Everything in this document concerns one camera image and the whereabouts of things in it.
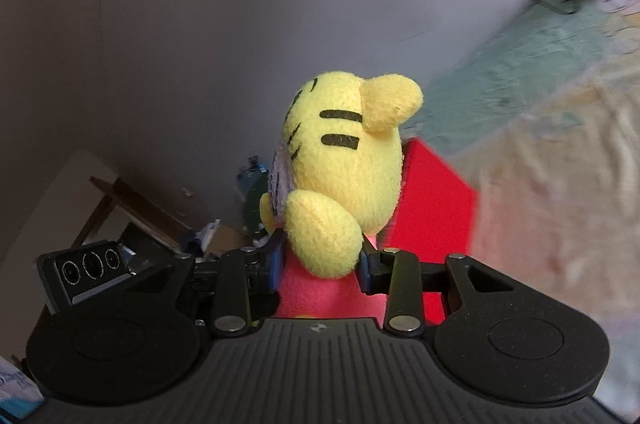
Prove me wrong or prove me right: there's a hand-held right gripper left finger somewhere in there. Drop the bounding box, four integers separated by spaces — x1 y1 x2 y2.
125 228 285 338

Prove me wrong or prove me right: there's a blue plastic item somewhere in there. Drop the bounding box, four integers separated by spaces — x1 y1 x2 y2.
235 156 272 233

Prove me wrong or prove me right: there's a pale green printed bedsheet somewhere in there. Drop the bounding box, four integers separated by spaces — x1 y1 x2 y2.
404 0 640 405

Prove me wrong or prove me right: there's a yellow tiger plush toy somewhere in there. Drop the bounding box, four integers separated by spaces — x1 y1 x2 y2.
259 71 425 320

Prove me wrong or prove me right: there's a white blue packet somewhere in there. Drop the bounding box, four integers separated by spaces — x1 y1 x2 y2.
0 356 47 424

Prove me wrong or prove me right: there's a red cardboard box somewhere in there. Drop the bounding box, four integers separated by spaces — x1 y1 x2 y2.
385 138 479 326

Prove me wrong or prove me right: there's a wooden frame furniture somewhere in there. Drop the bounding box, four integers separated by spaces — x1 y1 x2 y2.
75 176 202 256

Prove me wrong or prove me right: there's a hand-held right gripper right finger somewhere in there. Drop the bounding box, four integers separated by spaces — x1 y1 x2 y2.
359 247 516 338

